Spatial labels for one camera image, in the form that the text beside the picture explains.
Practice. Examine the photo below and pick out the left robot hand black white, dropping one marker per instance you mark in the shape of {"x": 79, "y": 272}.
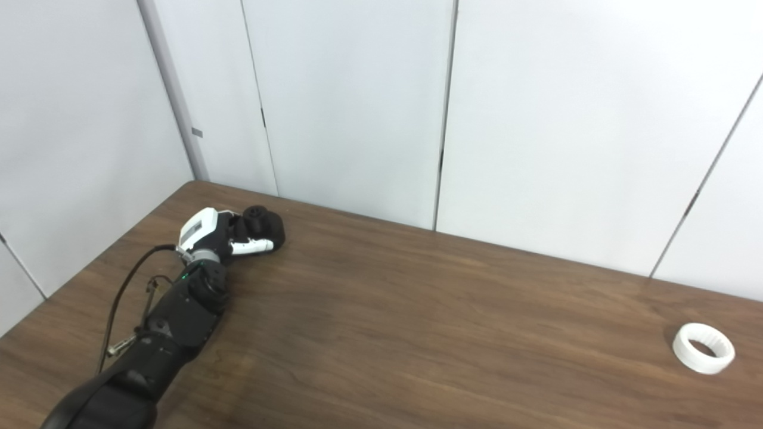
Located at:
{"x": 199, "y": 229}

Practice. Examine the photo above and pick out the grey wall post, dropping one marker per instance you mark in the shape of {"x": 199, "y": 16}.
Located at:
{"x": 176, "y": 89}

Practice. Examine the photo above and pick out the round black part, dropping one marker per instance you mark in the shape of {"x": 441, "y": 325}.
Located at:
{"x": 271, "y": 229}

